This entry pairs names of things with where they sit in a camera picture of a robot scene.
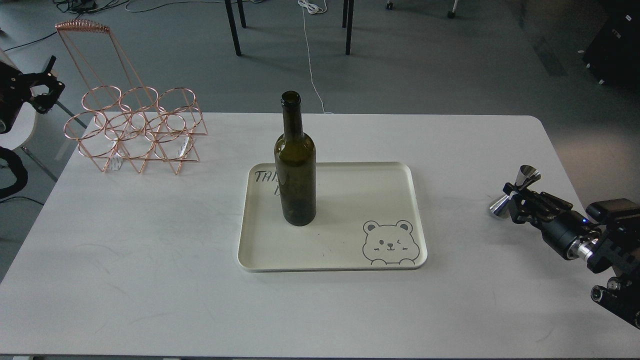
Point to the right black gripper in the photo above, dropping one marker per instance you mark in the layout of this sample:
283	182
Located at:
562	228

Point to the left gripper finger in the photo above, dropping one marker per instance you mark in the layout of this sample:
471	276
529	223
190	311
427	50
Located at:
44	77
44	102

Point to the steel double jigger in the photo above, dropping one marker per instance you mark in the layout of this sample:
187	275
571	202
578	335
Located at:
501	207

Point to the dark green wine bottle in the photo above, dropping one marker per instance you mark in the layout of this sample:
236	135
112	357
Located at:
295	162

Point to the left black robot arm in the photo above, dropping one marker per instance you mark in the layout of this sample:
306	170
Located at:
42	90

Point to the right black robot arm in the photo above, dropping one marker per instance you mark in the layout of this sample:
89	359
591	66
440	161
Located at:
607	238

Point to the cream bear serving tray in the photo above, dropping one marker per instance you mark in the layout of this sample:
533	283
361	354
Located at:
367	219

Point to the black equipment case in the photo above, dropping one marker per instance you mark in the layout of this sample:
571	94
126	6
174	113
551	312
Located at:
613	55

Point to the black table leg left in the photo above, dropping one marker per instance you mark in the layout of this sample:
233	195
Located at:
233	25

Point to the black table leg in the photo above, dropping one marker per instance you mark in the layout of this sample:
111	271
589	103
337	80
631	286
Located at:
347	23
233	25

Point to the black table leg right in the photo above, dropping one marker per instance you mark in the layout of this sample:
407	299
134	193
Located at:
347	23

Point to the copper wire wine rack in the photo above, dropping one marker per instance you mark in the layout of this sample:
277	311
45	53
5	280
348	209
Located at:
129	124

